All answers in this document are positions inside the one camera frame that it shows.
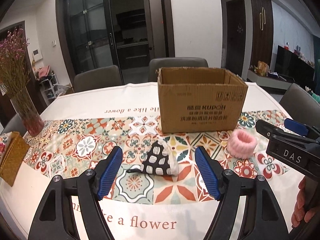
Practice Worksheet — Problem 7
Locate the pink fluffy wristband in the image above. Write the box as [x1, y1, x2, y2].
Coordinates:
[227, 129, 257, 159]

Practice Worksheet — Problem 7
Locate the black glass sliding door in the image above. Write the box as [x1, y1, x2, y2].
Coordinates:
[56, 0, 175, 80]

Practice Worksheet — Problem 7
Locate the black television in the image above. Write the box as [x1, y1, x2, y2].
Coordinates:
[274, 46, 315, 82]

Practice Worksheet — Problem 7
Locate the floral fabric tissue cover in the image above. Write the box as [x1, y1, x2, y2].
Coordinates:
[0, 132, 12, 163]

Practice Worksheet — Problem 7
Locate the low white tv cabinet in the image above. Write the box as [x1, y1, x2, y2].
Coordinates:
[247, 70, 291, 90]

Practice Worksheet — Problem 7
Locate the dark wooden door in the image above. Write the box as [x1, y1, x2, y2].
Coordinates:
[225, 0, 246, 76]

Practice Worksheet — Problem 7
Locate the patterned white tablecloth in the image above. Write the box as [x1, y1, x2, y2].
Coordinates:
[1, 83, 303, 239]

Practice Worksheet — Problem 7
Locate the person's right hand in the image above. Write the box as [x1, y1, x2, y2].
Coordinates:
[291, 177, 319, 228]

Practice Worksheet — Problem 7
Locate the woven yellow tissue box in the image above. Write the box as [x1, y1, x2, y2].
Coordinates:
[0, 131, 30, 187]

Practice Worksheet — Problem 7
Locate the brown cardboard box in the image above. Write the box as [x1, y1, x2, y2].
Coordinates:
[158, 67, 248, 133]

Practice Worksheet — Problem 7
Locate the white shoe rack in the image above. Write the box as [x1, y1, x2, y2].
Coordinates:
[35, 66, 69, 105]

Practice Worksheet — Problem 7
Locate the glass vase with dried flowers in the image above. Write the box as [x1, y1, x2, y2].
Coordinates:
[1, 28, 44, 137]

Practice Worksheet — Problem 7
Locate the grey dining chair right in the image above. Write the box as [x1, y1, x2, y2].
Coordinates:
[279, 83, 320, 128]

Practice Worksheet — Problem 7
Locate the wall intercom panel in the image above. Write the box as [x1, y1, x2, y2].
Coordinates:
[32, 49, 43, 62]

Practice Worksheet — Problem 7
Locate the grey dining chair middle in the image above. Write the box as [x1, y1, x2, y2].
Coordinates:
[148, 57, 208, 82]

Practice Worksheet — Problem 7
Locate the grey dining chair left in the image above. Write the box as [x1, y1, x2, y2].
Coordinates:
[74, 65, 123, 93]

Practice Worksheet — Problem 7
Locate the grey dining chair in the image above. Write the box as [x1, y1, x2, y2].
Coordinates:
[279, 83, 320, 128]
[74, 65, 123, 93]
[148, 57, 208, 82]

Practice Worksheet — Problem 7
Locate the black white patterned pouch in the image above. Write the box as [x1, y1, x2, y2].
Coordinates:
[126, 140, 179, 176]

